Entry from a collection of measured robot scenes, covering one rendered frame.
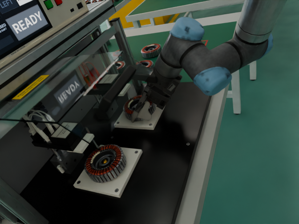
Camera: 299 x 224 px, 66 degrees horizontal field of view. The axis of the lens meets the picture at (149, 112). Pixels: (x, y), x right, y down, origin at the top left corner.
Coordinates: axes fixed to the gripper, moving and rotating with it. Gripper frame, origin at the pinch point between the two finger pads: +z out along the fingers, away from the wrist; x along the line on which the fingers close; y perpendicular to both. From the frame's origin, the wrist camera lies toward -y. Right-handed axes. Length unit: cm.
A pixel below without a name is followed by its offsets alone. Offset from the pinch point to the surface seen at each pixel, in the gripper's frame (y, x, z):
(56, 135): -14.0, -26.4, -4.6
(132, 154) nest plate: 5.6, -18.9, -2.4
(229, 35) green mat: 21, 65, -10
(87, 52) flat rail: -21.3, -1.8, -12.5
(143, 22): -80, 323, 152
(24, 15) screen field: -33.7, -12.3, -22.5
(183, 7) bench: -12, 133, 17
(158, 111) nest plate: 6.6, 0.4, -3.2
